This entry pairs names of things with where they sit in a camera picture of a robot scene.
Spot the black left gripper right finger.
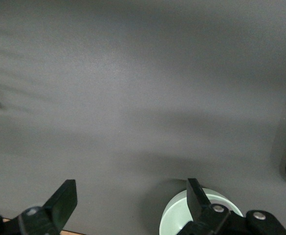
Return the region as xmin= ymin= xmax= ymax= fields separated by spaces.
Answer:
xmin=179 ymin=178 xmax=286 ymax=235

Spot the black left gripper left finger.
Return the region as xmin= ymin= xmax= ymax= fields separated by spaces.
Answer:
xmin=0 ymin=179 xmax=78 ymax=235

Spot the light green bowl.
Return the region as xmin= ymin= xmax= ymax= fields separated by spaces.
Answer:
xmin=159 ymin=187 xmax=244 ymax=235

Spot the wooden cutting board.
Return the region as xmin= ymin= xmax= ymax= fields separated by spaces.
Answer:
xmin=0 ymin=217 xmax=87 ymax=235

